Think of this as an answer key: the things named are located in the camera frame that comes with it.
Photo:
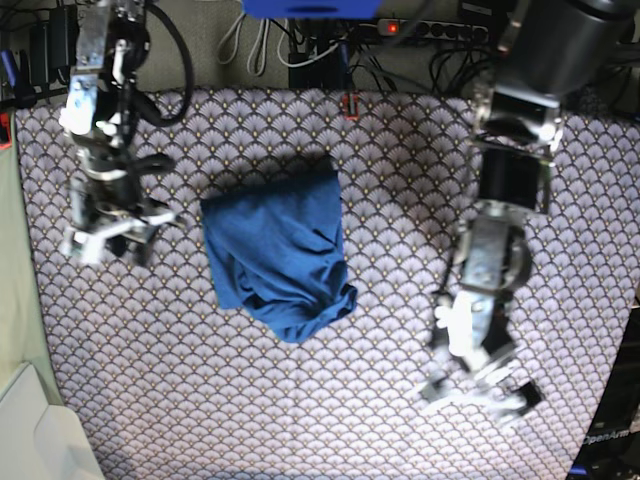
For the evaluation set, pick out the blue-handled clamp left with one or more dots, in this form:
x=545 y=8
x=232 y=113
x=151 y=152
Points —
x=24 y=95

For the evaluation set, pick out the blue T-shirt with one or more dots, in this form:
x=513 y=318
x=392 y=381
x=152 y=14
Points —
x=276 y=250

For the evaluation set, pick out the blue box overhead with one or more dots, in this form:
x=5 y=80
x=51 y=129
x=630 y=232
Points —
x=311 y=9

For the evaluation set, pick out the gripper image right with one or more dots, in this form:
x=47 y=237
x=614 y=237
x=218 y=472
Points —
x=487 y=364

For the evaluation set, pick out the black power strip red switch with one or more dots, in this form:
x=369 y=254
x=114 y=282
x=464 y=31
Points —
x=435 y=30

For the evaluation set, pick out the black OpenArm base box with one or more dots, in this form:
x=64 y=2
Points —
x=610 y=449

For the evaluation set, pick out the white plastic bin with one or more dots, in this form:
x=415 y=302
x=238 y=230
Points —
x=40 y=440

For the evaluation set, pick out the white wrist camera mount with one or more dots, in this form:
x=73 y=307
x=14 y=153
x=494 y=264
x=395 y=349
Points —
x=91 y=233
x=505 y=410

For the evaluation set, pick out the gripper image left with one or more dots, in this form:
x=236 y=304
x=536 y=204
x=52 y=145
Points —
x=116 y=199

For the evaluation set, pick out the red and grey clamp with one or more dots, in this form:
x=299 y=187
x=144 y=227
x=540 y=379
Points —
x=350 y=105

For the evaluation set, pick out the patterned fan-print tablecloth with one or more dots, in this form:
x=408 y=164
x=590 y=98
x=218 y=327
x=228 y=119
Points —
x=167 y=385

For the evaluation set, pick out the robot arm image right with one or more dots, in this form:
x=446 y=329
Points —
x=548 y=50

